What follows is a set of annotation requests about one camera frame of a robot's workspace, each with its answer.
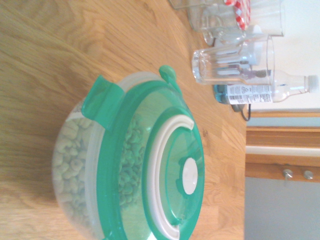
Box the ribbed drinking glass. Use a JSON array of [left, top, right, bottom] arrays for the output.
[[191, 34, 276, 86]]

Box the glass jar checkered lid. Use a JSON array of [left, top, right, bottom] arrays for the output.
[[187, 0, 252, 31]]

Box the white mug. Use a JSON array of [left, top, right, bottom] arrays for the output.
[[239, 24, 263, 66]]

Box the wooden door frame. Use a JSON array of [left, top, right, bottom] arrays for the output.
[[245, 107, 320, 177]]

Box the clear hint water bottle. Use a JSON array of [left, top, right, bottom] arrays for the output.
[[213, 74, 320, 106]]

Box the tall footed glass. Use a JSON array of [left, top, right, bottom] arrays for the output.
[[199, 0, 287, 47]]

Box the black kettle power cable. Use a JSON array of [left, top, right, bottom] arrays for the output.
[[239, 103, 253, 123]]

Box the clear bowl with cereal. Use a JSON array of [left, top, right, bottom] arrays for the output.
[[51, 71, 164, 240]]

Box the green round container lid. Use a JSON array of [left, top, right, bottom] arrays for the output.
[[81, 64, 207, 240]]

